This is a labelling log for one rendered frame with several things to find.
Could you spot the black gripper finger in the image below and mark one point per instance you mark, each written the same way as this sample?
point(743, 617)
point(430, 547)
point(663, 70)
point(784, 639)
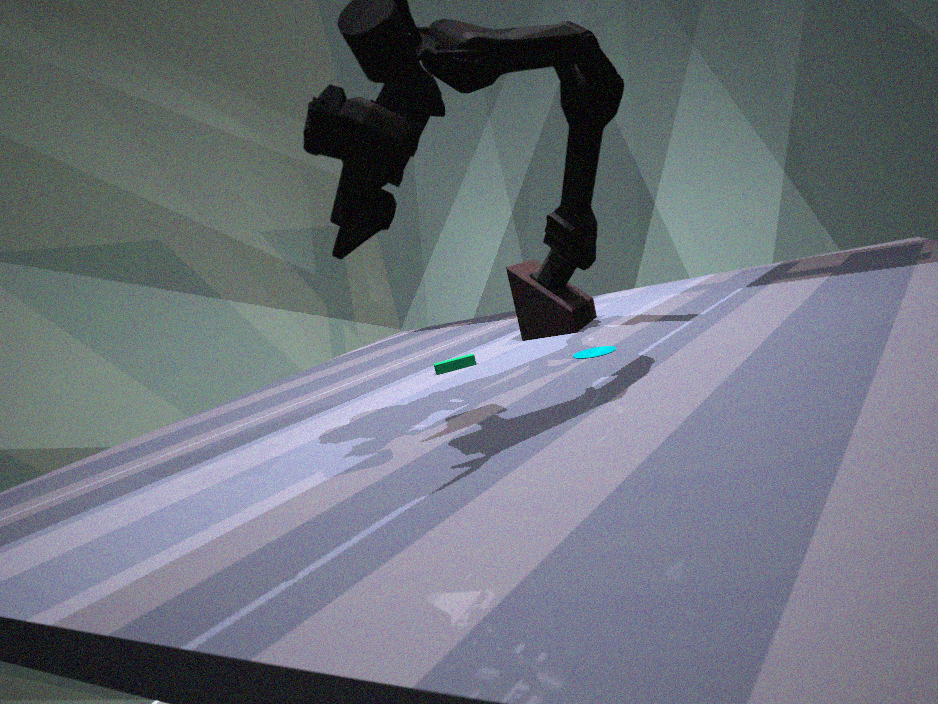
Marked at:
point(366, 169)
point(357, 229)

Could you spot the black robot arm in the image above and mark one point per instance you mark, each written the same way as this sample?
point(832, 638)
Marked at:
point(386, 42)

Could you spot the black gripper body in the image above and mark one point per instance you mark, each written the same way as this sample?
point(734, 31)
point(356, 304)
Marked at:
point(390, 125)

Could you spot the green rectangular post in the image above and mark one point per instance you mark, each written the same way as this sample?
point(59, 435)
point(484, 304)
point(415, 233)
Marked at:
point(455, 364)

